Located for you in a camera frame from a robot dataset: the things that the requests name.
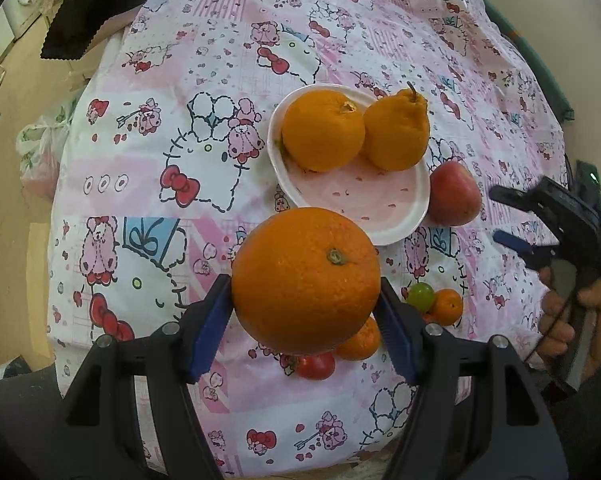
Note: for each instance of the dark green chair edge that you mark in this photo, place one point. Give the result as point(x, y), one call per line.
point(540, 65)

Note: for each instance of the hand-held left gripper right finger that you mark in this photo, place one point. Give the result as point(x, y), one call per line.
point(398, 340)

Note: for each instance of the small tangerine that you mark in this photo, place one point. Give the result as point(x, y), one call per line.
point(448, 307)
point(363, 345)

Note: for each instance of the large round orange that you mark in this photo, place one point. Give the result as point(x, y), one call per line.
point(300, 280)

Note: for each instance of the pink cartoon printed tablecloth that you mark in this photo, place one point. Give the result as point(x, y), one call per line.
point(130, 185)

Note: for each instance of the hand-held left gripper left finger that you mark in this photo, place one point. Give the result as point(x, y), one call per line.
point(213, 330)

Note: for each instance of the white washing machine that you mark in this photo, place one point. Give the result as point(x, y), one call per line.
point(18, 15)

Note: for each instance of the black cloth with zigzag edge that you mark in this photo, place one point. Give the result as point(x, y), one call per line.
point(90, 25)

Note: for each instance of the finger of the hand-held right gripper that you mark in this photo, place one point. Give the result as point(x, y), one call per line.
point(517, 244)
point(530, 200)

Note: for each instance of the pink white plate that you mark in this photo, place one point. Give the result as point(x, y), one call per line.
point(360, 200)

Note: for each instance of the pear-shaped orange with stem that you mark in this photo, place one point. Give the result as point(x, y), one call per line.
point(395, 132)

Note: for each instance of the red cherry tomato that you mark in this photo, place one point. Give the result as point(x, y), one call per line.
point(316, 366)

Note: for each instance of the person's dark clothing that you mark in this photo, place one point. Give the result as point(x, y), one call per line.
point(10, 410)

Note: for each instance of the red apple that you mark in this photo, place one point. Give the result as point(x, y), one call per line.
point(453, 192)

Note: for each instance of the small green fruit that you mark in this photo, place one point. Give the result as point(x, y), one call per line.
point(420, 296)

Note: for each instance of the floral plastic bag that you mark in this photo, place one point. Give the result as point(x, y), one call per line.
point(40, 145)

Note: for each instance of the orange with green leaf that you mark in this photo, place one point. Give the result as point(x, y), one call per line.
point(323, 130)

